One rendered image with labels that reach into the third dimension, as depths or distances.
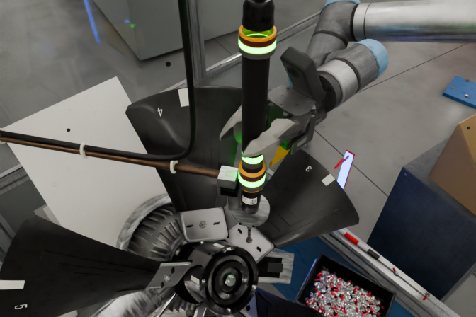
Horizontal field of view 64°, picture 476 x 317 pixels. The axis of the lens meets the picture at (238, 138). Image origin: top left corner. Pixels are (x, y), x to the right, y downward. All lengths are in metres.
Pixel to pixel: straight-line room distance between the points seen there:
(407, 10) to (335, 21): 0.14
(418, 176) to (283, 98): 0.73
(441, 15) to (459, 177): 0.55
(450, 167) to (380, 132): 1.71
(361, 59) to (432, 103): 2.60
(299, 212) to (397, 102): 2.41
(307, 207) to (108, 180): 0.44
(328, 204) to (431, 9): 0.44
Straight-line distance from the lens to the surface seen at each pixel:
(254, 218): 0.69
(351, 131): 2.82
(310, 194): 0.87
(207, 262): 0.69
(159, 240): 0.81
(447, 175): 1.22
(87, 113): 0.89
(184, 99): 0.71
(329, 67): 0.66
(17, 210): 1.41
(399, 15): 0.79
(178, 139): 0.71
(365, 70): 0.70
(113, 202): 0.90
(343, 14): 0.82
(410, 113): 3.12
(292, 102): 0.59
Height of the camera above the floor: 1.88
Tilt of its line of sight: 45 degrees down
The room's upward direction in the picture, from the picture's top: straight up
